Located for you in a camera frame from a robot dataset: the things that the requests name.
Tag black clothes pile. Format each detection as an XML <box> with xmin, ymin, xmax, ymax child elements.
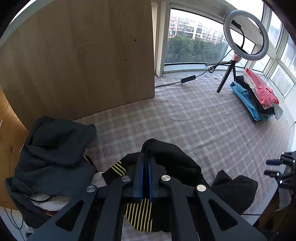
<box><xmin>5</xmin><ymin>116</ymin><xmax>97</xmax><ymax>229</ymax></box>

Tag ring light on tripod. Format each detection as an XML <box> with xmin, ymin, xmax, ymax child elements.
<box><xmin>216</xmin><ymin>9</ymin><xmax>269</xmax><ymax>93</ymax></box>

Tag pink red folded garment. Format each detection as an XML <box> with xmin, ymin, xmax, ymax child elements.
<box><xmin>245</xmin><ymin>68</ymin><xmax>280</xmax><ymax>108</ymax></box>

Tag ring light cable with remote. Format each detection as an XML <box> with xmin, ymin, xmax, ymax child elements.
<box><xmin>154</xmin><ymin>49</ymin><xmax>246</xmax><ymax>88</ymax></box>

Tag black yellow-striped shorts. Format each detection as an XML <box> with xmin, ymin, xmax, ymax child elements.
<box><xmin>102</xmin><ymin>138</ymin><xmax>258</xmax><ymax>232</ymax></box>

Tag black cable at wall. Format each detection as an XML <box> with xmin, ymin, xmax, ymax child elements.
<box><xmin>3</xmin><ymin>207</ymin><xmax>27</xmax><ymax>241</ymax></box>

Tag pine plank board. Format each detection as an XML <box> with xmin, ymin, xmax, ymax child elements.
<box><xmin>0</xmin><ymin>90</ymin><xmax>28</xmax><ymax>209</ymax></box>

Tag cream white garment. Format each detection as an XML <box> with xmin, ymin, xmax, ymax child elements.
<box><xmin>28</xmin><ymin>171</ymin><xmax>108</xmax><ymax>212</ymax></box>

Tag oak veneer board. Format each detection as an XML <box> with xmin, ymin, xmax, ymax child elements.
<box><xmin>1</xmin><ymin>1</ymin><xmax>154</xmax><ymax>128</ymax></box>

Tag dark navy folded garment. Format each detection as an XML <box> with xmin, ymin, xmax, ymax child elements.
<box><xmin>235</xmin><ymin>75</ymin><xmax>275</xmax><ymax>118</ymax></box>

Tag blue folded garment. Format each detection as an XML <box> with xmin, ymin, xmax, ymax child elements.
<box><xmin>229</xmin><ymin>82</ymin><xmax>273</xmax><ymax>121</ymax></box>

